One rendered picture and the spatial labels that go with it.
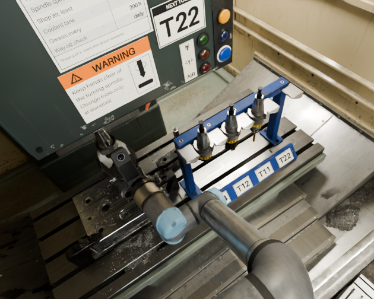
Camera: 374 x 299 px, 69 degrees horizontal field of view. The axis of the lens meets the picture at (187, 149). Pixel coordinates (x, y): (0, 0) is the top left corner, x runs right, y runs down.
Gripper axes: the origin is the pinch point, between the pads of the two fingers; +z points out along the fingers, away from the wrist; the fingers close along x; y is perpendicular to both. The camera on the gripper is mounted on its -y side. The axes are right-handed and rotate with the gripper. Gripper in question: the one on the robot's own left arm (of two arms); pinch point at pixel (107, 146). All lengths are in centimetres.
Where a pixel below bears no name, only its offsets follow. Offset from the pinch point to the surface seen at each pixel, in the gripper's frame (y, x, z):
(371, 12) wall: -10, 97, -26
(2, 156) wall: 53, -44, 87
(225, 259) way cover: 50, 12, -40
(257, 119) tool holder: 3.6, 43.4, -23.8
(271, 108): 4, 50, -24
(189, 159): 4.0, 16.8, -19.8
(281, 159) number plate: 32, 54, -31
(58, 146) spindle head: -29.4, -9.9, -20.5
